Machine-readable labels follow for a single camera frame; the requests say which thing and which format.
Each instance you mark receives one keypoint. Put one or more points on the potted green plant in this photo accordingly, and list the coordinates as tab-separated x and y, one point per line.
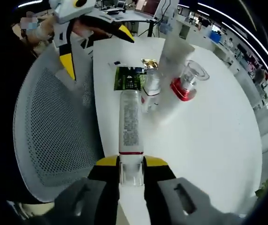
264	187

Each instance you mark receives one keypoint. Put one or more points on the green and black sachet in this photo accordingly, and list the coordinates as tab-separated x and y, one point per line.
129	80

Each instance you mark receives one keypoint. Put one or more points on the grey mesh office chair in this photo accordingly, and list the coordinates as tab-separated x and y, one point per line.
54	122

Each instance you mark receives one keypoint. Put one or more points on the blue storage bin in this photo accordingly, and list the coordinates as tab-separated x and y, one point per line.
215	37

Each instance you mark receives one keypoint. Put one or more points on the small clear-capped skincare bottle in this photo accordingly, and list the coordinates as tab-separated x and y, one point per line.
151	98
131	122

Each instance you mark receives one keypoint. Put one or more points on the white skincare bottle red collar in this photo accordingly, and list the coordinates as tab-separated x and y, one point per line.
184	90

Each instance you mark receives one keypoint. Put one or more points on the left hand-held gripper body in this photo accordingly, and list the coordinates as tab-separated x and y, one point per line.
68	10

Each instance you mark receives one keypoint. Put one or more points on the gold foil sachet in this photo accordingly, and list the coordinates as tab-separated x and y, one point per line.
149	63

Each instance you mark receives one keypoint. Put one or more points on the computer monitor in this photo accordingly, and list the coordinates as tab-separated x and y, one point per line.
150	4

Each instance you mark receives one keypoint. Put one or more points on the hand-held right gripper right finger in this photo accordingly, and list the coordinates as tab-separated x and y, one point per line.
162	187

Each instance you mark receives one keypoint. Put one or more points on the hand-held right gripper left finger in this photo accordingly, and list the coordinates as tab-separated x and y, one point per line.
103	187

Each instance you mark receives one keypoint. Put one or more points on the white skincare tube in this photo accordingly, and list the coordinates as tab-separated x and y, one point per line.
176	54

